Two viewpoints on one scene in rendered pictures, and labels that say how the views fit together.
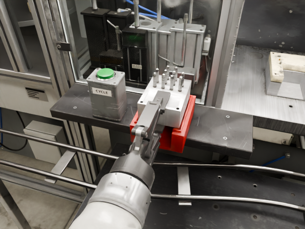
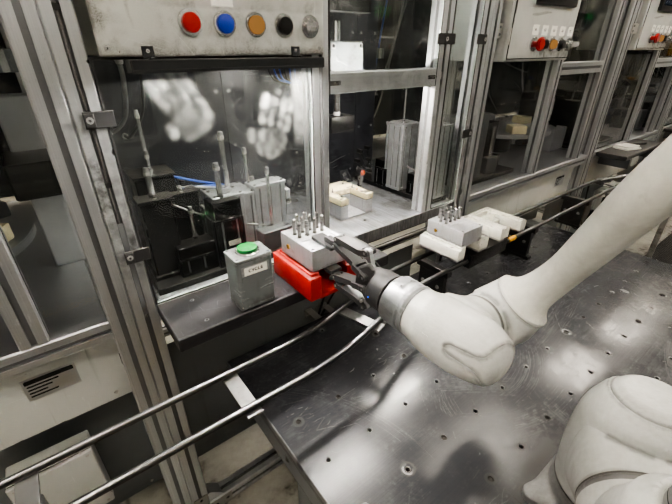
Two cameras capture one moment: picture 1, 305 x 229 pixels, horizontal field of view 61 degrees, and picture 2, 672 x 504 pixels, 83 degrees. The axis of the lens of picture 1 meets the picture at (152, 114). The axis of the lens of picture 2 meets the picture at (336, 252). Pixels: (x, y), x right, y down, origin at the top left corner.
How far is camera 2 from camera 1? 56 cm
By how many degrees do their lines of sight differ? 46
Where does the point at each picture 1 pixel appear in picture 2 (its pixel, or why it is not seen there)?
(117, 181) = (402, 283)
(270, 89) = (342, 214)
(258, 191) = not seen: hidden behind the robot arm
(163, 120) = (335, 258)
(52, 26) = (118, 232)
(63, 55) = (135, 270)
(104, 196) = (412, 291)
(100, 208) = (423, 295)
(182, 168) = (344, 311)
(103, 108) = (256, 292)
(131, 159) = (384, 272)
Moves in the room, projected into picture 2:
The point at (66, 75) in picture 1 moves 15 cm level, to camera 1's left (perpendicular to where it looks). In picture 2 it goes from (142, 300) to (60, 341)
